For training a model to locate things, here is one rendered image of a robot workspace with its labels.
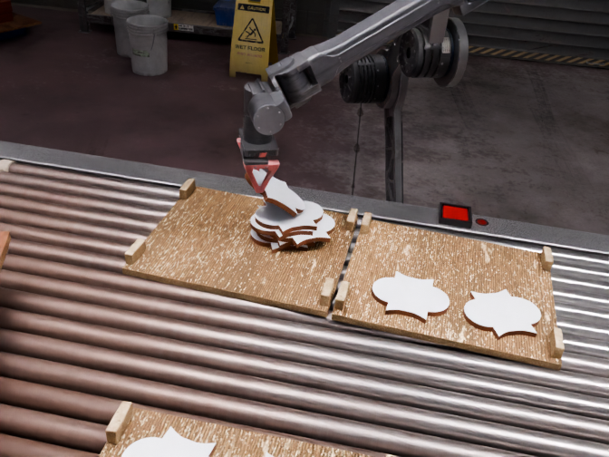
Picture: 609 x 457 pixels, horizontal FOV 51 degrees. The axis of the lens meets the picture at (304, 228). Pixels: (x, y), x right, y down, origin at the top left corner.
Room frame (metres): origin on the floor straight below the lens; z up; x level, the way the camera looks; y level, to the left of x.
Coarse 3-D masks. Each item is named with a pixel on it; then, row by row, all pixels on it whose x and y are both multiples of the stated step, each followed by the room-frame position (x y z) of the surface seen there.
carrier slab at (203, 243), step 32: (192, 192) 1.28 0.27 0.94; (224, 192) 1.30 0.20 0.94; (160, 224) 1.14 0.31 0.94; (192, 224) 1.15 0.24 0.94; (224, 224) 1.16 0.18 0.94; (160, 256) 1.03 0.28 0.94; (192, 256) 1.03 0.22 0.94; (224, 256) 1.04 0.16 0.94; (256, 256) 1.05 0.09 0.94; (288, 256) 1.06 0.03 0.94; (320, 256) 1.07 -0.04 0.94; (192, 288) 0.95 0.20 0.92; (224, 288) 0.94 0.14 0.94; (256, 288) 0.95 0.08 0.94; (288, 288) 0.96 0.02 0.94; (320, 288) 0.97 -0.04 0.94
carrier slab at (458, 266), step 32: (384, 224) 1.22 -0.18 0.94; (352, 256) 1.08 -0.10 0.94; (384, 256) 1.09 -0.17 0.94; (416, 256) 1.10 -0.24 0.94; (448, 256) 1.11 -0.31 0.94; (480, 256) 1.12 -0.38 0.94; (512, 256) 1.13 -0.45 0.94; (352, 288) 0.97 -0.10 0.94; (448, 288) 1.00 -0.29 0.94; (480, 288) 1.01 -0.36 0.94; (512, 288) 1.02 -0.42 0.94; (544, 288) 1.03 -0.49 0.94; (352, 320) 0.89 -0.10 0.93; (384, 320) 0.89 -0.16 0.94; (416, 320) 0.90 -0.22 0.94; (448, 320) 0.90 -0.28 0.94; (544, 320) 0.93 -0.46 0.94; (480, 352) 0.84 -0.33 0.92; (512, 352) 0.83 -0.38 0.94; (544, 352) 0.84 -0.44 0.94
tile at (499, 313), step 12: (480, 300) 0.96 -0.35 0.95; (492, 300) 0.96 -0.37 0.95; (504, 300) 0.96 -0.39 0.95; (516, 300) 0.97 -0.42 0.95; (468, 312) 0.92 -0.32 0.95; (480, 312) 0.92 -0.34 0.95; (492, 312) 0.92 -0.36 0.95; (504, 312) 0.93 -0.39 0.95; (516, 312) 0.93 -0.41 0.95; (528, 312) 0.93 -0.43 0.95; (480, 324) 0.89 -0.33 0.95; (492, 324) 0.89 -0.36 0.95; (504, 324) 0.89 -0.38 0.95; (516, 324) 0.90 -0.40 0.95; (528, 324) 0.90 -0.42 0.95; (504, 336) 0.87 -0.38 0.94
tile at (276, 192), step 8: (256, 176) 1.13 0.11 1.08; (264, 176) 1.16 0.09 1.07; (272, 184) 1.14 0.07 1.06; (280, 184) 1.17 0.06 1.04; (264, 192) 1.09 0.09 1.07; (272, 192) 1.10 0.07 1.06; (280, 192) 1.13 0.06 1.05; (288, 192) 1.16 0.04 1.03; (272, 200) 1.08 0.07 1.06; (280, 200) 1.09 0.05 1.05; (288, 200) 1.11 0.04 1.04; (296, 200) 1.14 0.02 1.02; (288, 208) 1.09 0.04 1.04; (296, 208) 1.11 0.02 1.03; (304, 208) 1.13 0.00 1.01
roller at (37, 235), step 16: (0, 224) 1.11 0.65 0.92; (16, 224) 1.12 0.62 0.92; (32, 240) 1.08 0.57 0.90; (48, 240) 1.08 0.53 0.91; (64, 240) 1.08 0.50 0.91; (80, 240) 1.08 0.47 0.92; (96, 240) 1.08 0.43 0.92; (112, 240) 1.09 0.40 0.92; (336, 288) 1.00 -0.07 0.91; (560, 320) 0.95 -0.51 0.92; (576, 320) 0.96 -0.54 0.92; (592, 336) 0.93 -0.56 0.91; (608, 336) 0.93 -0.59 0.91
